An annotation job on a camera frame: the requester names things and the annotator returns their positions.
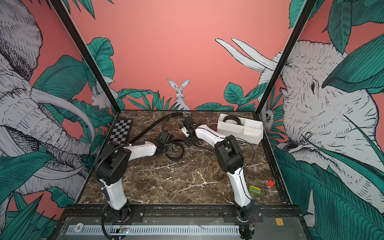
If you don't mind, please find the long black belt s-curved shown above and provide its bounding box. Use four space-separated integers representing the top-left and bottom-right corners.
223 115 243 126

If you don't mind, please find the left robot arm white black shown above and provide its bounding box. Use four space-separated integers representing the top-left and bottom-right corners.
93 131 174 211

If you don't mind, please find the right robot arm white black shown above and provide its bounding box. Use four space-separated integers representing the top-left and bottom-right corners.
181 117 252 208

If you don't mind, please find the white foam storage box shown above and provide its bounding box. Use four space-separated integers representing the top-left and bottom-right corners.
217 114 264 145

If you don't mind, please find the black belt upper long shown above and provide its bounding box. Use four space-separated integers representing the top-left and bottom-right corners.
128 112 192 144

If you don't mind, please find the black white checkerboard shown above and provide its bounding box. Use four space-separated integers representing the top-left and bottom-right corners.
105 119 134 147

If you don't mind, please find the green yellow striped block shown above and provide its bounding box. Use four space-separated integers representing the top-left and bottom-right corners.
249 186 261 195

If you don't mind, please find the red cube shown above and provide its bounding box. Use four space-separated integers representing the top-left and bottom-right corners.
267 180 276 188

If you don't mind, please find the orange label sticker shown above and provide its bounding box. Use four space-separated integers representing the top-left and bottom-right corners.
275 218 284 226

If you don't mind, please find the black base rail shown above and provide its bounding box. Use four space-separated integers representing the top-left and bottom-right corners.
59 204 303 223

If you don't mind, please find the white slotted cable duct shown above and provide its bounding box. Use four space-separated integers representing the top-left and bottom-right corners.
65 225 240 236

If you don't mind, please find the left black frame post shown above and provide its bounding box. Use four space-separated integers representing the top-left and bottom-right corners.
49 0 121 115

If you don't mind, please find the black frame post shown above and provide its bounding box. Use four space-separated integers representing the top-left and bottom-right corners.
256 0 317 116
49 0 121 115

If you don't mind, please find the right black frame post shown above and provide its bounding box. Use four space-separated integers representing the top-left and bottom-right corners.
256 0 317 116

